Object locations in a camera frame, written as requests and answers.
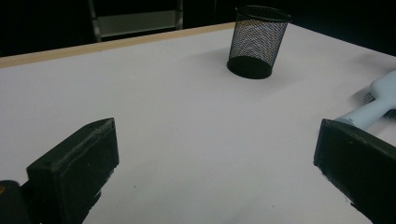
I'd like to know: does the black mesh pen holder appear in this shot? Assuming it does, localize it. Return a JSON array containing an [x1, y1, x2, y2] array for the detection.
[[226, 5, 293, 80]]

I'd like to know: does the light blue hairbrush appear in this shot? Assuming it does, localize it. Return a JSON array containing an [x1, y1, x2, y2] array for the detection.
[[334, 69, 396, 131]]

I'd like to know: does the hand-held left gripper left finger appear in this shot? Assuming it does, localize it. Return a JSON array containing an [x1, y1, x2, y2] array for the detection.
[[26, 117, 120, 224]]

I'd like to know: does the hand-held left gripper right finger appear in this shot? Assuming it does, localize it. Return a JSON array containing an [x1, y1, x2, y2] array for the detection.
[[313, 118, 396, 224]]

